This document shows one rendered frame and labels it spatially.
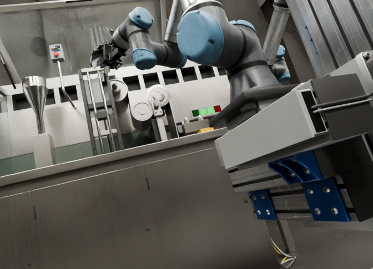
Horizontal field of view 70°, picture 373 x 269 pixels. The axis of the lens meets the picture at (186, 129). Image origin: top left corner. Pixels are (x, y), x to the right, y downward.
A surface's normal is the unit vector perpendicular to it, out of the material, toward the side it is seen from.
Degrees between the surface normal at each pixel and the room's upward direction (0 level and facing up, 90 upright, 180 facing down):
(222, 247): 90
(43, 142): 90
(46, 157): 90
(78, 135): 90
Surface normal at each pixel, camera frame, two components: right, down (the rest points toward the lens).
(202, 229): 0.18, -0.27
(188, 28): -0.66, 0.15
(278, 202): -0.92, 0.17
